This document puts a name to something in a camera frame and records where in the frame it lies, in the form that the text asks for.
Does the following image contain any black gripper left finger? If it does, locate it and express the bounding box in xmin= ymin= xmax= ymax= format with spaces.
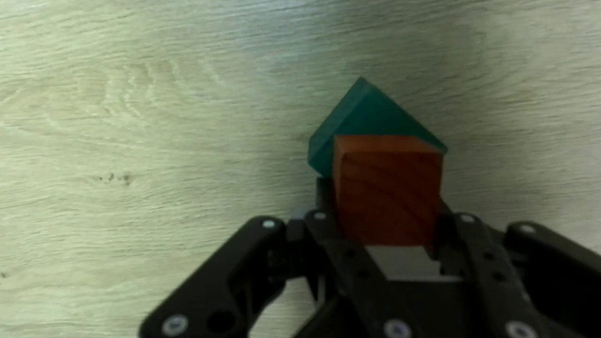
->
xmin=138 ymin=177 xmax=403 ymax=338

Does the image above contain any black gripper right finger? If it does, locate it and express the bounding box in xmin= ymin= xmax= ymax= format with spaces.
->
xmin=434 ymin=205 xmax=601 ymax=338

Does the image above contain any orange wooden block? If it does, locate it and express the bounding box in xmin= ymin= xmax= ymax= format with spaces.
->
xmin=333 ymin=136 xmax=444 ymax=246

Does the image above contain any green wooden block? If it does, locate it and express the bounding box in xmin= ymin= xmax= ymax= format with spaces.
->
xmin=307 ymin=77 xmax=449 ymax=177

